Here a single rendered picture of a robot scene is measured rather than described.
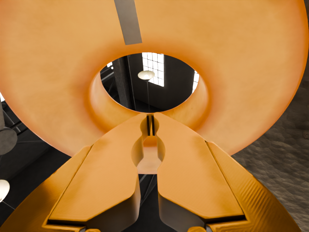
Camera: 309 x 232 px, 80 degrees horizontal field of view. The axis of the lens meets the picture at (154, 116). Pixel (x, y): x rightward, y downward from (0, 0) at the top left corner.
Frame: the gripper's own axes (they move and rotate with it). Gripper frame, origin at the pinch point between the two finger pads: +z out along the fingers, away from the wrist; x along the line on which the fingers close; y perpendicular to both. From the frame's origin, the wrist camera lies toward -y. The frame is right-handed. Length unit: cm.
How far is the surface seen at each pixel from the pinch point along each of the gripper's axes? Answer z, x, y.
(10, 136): 179, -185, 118
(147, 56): 856, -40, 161
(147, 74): 658, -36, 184
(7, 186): 251, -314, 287
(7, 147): 172, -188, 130
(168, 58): 795, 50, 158
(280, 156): 23.5, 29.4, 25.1
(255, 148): 26.7, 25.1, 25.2
